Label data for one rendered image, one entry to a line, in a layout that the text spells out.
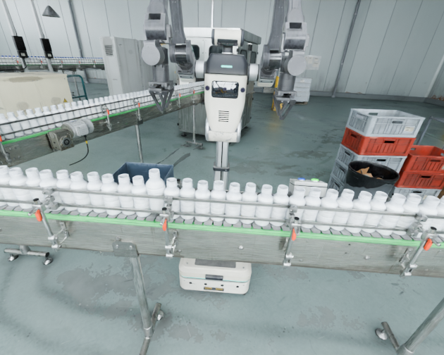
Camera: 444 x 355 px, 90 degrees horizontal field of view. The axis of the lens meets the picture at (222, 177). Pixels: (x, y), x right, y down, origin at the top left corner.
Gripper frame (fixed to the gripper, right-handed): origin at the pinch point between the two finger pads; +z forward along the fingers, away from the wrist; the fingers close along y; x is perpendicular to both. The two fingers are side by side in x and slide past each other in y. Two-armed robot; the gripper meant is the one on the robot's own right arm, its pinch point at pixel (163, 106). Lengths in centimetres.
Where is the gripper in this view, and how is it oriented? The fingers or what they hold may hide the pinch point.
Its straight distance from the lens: 91.6
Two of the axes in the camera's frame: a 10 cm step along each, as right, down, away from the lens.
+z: -0.5, 8.8, 4.7
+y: -0.4, 4.7, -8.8
